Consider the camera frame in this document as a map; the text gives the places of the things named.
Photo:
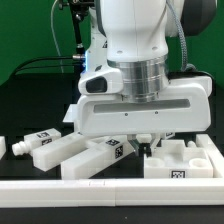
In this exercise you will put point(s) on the white chair seat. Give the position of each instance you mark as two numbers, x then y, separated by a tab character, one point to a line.
173	159

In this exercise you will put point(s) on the white block at left edge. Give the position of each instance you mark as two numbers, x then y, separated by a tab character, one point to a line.
2	146

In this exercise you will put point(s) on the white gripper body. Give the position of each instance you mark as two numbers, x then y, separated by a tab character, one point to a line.
183	106

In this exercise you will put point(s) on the white small tagged cube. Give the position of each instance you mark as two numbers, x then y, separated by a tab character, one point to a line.
166	136

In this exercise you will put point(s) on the white long back beam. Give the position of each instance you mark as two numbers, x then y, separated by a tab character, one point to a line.
52	154

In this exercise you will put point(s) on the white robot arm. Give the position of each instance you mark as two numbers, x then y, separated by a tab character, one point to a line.
130	92

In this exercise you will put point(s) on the white marker tag board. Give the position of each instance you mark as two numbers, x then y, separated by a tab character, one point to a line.
71	114

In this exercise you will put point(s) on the white long front beam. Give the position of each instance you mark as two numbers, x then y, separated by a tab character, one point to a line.
100	154

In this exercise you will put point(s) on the white long beam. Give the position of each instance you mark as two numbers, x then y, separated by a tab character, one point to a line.
100	154
52	154

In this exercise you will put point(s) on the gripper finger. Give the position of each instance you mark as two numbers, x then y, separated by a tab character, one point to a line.
134	146
152	144

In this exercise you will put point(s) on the white L-shaped fence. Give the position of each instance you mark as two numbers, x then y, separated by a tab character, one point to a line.
121	192

